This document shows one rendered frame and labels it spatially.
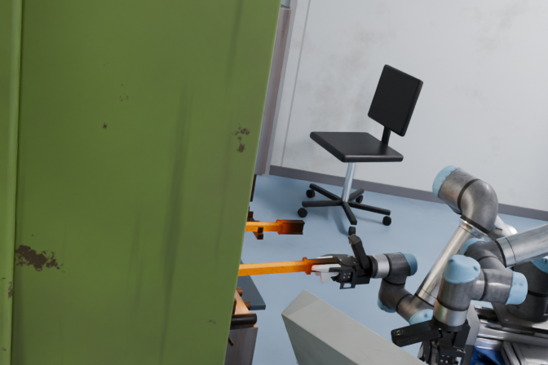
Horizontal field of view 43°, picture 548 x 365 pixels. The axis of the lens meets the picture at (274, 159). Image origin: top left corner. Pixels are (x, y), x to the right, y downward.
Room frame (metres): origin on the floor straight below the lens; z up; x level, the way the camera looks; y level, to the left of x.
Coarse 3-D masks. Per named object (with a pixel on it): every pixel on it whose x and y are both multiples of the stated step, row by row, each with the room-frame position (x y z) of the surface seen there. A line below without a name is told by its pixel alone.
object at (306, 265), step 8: (240, 264) 1.75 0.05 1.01; (248, 264) 1.76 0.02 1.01; (256, 264) 1.76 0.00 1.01; (264, 264) 1.77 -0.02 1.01; (272, 264) 1.78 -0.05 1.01; (280, 264) 1.79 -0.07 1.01; (288, 264) 1.79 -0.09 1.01; (296, 264) 1.80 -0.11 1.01; (304, 264) 1.81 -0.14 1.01; (312, 264) 1.81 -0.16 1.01; (320, 264) 1.83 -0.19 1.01; (240, 272) 1.72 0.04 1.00; (248, 272) 1.73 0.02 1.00; (256, 272) 1.74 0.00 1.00; (264, 272) 1.75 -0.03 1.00; (272, 272) 1.76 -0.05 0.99; (280, 272) 1.77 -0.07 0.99; (288, 272) 1.78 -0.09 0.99
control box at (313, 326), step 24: (288, 312) 1.29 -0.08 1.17; (312, 312) 1.28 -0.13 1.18; (336, 312) 1.27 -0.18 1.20; (312, 336) 1.23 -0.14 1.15; (336, 336) 1.21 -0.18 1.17; (360, 336) 1.21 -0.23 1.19; (312, 360) 1.29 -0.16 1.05; (336, 360) 1.21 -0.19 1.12; (360, 360) 1.16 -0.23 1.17; (384, 360) 1.15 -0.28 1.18; (408, 360) 1.14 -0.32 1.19
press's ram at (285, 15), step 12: (288, 12) 1.55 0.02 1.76; (288, 24) 1.56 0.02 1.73; (276, 36) 1.55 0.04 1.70; (276, 48) 1.55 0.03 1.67; (276, 60) 1.55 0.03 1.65; (276, 72) 1.55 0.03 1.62; (276, 84) 1.55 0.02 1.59; (276, 96) 1.56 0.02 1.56; (264, 108) 1.55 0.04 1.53; (264, 120) 1.55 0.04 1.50; (264, 132) 1.55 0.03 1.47; (264, 144) 1.55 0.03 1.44; (264, 156) 1.55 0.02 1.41; (264, 168) 1.56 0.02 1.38
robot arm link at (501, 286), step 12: (480, 264) 1.49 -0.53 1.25; (492, 264) 1.48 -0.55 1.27; (492, 276) 1.42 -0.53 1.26; (504, 276) 1.43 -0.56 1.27; (516, 276) 1.43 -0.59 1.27; (492, 288) 1.40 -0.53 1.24; (504, 288) 1.41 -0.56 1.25; (516, 288) 1.41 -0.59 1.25; (480, 300) 1.41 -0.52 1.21; (492, 300) 1.41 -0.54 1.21; (504, 300) 1.41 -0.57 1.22; (516, 300) 1.41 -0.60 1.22
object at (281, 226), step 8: (248, 224) 2.11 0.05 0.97; (256, 224) 2.12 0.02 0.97; (264, 224) 2.13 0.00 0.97; (272, 224) 2.14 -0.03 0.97; (280, 224) 2.13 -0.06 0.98; (288, 224) 2.15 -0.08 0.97; (296, 224) 2.16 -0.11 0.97; (280, 232) 2.13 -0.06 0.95; (288, 232) 2.15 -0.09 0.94; (296, 232) 2.16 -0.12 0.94
